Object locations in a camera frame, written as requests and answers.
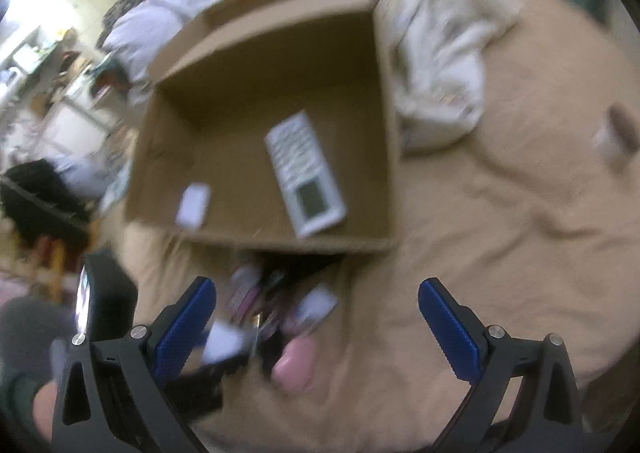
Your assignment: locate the white earbud case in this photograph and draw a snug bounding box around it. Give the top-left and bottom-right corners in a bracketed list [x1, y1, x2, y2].
[175, 183, 212, 229]

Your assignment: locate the cream printed blanket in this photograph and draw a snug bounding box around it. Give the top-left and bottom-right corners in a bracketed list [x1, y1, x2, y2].
[240, 0, 523, 154]

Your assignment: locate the brown-lidded white jar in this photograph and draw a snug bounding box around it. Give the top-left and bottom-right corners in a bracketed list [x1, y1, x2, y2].
[592, 103, 640, 168]

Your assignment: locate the white cabinet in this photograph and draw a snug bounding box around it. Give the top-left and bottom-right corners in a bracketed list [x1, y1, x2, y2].
[42, 98, 123, 154]

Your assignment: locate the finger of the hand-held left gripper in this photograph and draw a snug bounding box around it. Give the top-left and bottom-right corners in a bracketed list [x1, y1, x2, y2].
[167, 358, 251, 421]

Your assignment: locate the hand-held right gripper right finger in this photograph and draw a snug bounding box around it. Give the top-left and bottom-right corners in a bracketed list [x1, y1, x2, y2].
[418, 277, 586, 453]

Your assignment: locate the light blue cloth bundle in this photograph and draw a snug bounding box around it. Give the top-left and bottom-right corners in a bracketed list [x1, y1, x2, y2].
[52, 155, 118, 198]

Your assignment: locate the black bag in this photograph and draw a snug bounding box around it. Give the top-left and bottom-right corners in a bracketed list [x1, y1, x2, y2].
[0, 160, 98, 254]

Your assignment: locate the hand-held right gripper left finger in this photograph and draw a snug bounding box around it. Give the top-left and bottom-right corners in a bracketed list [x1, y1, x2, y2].
[50, 277, 218, 453]

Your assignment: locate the white remote control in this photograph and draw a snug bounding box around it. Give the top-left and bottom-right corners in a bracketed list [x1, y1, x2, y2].
[264, 110, 348, 240]

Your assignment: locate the white charger block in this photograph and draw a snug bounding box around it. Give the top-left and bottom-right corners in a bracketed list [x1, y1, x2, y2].
[202, 322, 251, 366]

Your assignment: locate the pink oblong gadget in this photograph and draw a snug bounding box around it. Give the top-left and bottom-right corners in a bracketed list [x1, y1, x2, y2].
[271, 337, 317, 394]

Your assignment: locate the cardboard box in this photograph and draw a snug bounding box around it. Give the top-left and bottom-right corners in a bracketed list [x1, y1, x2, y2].
[124, 0, 403, 256]

